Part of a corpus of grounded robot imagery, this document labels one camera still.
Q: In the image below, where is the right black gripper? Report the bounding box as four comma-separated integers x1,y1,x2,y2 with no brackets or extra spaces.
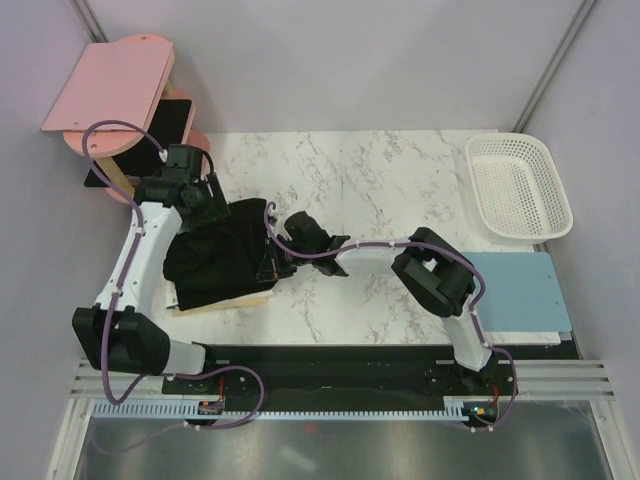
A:
255,236,314,284

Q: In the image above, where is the black graphic t shirt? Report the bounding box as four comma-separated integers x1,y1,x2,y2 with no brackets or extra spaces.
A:
163,198,277,311

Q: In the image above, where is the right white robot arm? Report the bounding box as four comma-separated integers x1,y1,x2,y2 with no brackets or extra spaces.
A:
256,202,494,394

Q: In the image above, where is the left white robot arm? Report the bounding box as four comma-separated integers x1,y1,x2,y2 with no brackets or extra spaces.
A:
72,144,230,393

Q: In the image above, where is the wooden board under stack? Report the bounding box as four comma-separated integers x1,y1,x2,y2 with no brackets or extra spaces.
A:
169,290,274,316

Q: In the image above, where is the black clipboard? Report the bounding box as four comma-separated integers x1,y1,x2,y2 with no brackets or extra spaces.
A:
114,99,192,179

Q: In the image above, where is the pink clipboard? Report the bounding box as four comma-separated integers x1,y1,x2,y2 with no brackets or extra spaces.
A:
41,37,173,132

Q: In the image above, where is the light blue mat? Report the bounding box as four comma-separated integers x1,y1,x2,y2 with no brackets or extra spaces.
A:
466,252,572,333

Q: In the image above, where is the white plastic basket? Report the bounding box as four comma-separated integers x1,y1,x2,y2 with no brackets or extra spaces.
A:
461,132,574,245

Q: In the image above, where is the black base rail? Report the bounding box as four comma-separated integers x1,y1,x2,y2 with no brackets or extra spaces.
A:
161,341,519,401

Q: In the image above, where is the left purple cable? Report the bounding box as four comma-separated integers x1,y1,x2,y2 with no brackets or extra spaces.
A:
83,119,266,455

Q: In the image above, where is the white slotted cable duct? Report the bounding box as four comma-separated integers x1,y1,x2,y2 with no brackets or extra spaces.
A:
91,399,496,421

